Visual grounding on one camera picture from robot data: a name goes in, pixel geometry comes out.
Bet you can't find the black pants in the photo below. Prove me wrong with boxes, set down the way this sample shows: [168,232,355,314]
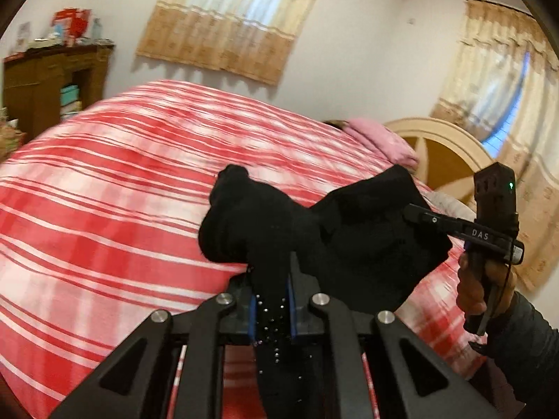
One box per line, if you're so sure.
[197,163,454,419]

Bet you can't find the dark sleeve right forearm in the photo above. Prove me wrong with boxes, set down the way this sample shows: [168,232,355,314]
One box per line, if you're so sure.
[472,292,559,418]

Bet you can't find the person right hand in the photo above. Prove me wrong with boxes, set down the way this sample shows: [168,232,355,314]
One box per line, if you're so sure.
[457,252,517,317]

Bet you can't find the striped pillow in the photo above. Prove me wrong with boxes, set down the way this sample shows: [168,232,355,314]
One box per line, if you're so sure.
[424,191,475,221]

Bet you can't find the cream wooden headboard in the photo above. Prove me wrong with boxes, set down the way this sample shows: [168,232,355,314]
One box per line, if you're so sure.
[386,117,494,210]

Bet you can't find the folded pink blanket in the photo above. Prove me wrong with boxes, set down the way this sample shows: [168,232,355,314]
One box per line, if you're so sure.
[343,118,420,171]

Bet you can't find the beige curtain by headboard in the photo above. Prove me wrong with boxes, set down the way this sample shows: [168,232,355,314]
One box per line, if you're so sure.
[431,0,558,291]

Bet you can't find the red plaid bed cover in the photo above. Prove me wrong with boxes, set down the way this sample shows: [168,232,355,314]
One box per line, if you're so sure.
[0,79,488,419]

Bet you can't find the beige window curtain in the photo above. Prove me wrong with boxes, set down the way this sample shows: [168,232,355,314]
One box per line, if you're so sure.
[136,0,315,86]

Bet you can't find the brown wooden cabinet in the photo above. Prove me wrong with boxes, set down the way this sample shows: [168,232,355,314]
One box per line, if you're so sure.
[3,44,114,142]

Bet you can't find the red decoration on cabinet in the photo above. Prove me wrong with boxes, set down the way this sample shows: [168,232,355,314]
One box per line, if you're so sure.
[51,8,91,46]

